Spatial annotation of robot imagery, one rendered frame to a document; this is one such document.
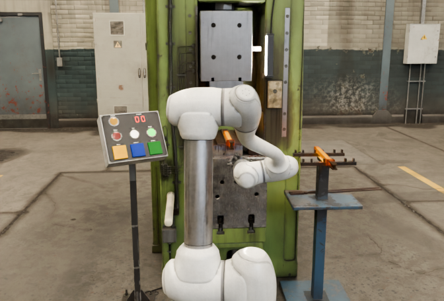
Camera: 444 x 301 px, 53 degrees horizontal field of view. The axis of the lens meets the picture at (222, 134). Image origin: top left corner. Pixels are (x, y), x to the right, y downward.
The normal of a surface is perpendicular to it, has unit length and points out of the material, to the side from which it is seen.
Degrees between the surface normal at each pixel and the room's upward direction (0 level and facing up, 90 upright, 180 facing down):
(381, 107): 90
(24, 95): 90
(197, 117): 87
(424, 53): 90
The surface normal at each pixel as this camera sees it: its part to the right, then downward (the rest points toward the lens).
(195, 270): -0.02, 0.00
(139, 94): 0.05, 0.20
